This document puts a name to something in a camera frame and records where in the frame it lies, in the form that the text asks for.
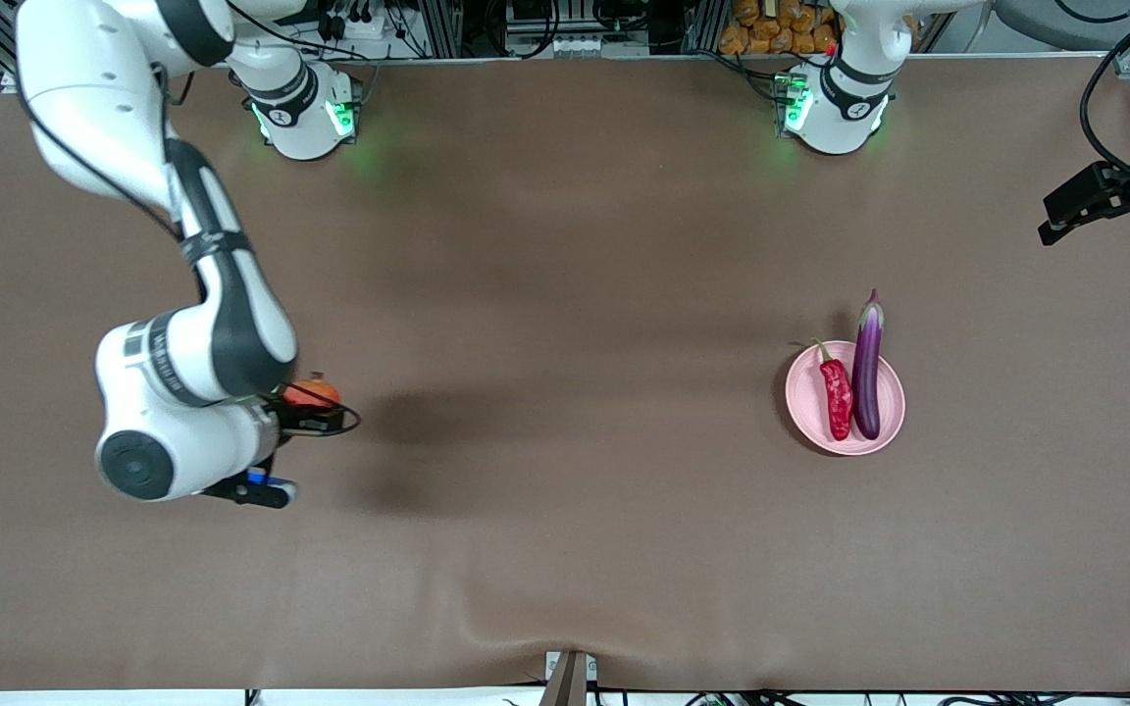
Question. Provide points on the table cover cloth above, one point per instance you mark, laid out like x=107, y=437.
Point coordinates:
x=526, y=549

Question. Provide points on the purple eggplant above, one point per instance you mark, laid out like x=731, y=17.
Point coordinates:
x=867, y=373

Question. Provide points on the white power strip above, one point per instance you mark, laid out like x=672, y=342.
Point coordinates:
x=359, y=25

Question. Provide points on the red pomegranate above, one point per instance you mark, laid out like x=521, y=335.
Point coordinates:
x=315, y=390

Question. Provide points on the red chili pepper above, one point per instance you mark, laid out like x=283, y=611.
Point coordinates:
x=837, y=397

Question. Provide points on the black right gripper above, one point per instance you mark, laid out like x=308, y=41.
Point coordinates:
x=294, y=418

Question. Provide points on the metal table edge clamp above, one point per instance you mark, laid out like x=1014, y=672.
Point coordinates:
x=570, y=679

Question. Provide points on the pink round plate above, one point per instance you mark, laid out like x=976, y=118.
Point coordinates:
x=815, y=402

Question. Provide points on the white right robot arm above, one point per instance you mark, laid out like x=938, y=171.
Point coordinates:
x=192, y=363

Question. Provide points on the grey round seat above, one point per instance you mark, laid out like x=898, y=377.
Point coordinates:
x=1055, y=25

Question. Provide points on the bag of orange items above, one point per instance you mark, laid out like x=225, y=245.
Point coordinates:
x=781, y=29

